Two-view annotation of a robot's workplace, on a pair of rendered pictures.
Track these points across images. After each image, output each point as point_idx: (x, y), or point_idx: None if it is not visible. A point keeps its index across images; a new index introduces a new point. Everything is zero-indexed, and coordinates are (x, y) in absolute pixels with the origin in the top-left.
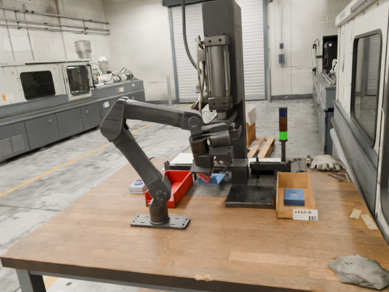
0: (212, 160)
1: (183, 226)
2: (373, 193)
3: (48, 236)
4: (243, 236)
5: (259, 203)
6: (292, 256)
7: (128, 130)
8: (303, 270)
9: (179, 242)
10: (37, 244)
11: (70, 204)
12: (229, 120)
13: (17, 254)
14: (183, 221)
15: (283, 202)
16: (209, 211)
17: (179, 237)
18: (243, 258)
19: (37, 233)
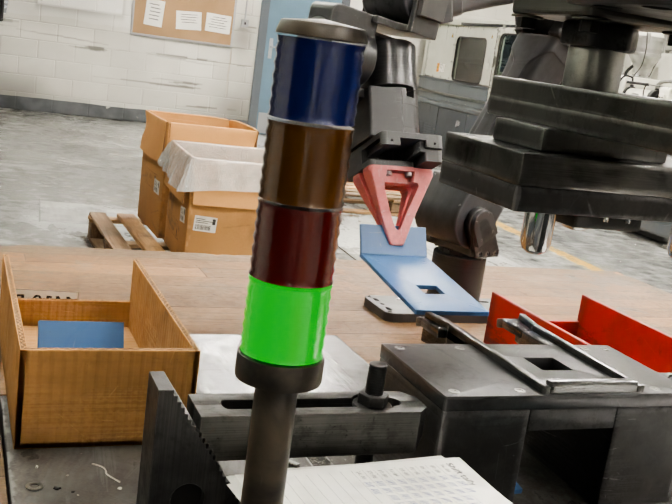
0: (356, 140)
1: (367, 296)
2: None
3: (623, 291)
4: (198, 295)
5: (213, 334)
6: (63, 271)
7: (544, 38)
8: (36, 258)
9: (336, 286)
10: (603, 282)
11: None
12: (500, 81)
13: (592, 272)
14: (389, 305)
15: (122, 345)
16: (364, 340)
17: (351, 293)
18: (169, 269)
19: (656, 294)
